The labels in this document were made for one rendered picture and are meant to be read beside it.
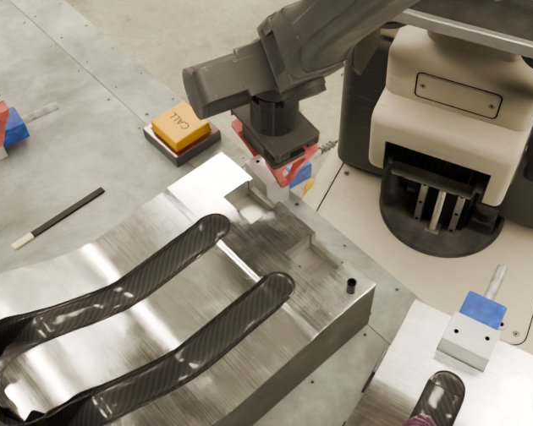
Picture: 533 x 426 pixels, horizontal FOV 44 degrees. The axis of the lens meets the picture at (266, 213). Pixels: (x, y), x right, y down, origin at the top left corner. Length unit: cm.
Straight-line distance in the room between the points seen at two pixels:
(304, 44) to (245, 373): 32
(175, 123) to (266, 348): 39
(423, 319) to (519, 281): 77
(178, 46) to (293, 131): 165
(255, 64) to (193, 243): 21
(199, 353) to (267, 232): 16
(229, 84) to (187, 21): 184
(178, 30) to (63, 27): 129
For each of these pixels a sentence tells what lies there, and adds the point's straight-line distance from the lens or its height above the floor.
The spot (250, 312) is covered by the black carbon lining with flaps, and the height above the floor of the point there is 88.
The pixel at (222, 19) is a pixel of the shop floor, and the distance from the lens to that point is 251.
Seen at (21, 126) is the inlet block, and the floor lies 84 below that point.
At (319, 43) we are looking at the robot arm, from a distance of 56.
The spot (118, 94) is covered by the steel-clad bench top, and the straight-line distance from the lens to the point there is 107.
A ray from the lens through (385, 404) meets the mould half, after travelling 70.
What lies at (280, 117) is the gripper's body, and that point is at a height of 97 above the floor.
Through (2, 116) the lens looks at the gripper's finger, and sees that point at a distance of 94.
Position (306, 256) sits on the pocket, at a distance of 77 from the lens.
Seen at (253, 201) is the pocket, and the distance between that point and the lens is 82.
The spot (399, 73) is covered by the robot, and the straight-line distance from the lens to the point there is 100.
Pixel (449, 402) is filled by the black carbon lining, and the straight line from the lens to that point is 72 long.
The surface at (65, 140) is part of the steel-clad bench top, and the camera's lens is 102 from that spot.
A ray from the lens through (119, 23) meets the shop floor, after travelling 257.
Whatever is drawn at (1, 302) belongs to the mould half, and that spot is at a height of 93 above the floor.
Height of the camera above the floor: 151
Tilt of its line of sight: 53 degrees down
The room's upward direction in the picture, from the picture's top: 3 degrees counter-clockwise
